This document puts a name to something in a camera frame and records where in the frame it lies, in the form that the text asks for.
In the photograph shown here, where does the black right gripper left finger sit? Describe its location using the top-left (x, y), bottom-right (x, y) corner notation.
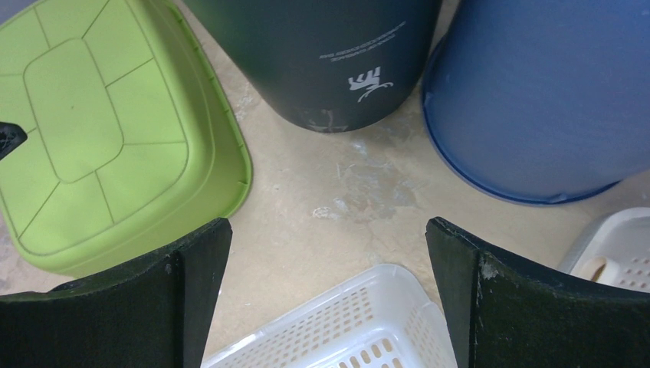
top-left (1, 218), bottom-right (232, 367)

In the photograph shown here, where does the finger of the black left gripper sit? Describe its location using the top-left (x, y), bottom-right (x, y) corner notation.
top-left (0, 122), bottom-right (28, 159)

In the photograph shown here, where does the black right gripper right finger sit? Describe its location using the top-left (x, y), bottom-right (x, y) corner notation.
top-left (425, 217), bottom-right (649, 367)

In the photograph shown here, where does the white perforated strainer basket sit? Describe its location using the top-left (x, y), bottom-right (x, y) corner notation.
top-left (202, 264), bottom-right (457, 367)

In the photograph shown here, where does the green tray with white strainer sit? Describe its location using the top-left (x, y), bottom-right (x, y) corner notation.
top-left (1, 1), bottom-right (252, 278)

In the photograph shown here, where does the cream plastic laundry basket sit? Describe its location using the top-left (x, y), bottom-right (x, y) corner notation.
top-left (558, 207), bottom-right (649, 293)

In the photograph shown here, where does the light blue plastic bucket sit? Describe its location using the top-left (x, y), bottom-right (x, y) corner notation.
top-left (422, 1), bottom-right (649, 205)

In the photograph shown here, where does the dark navy cylindrical bin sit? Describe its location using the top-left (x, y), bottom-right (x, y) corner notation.
top-left (187, 0), bottom-right (442, 133)

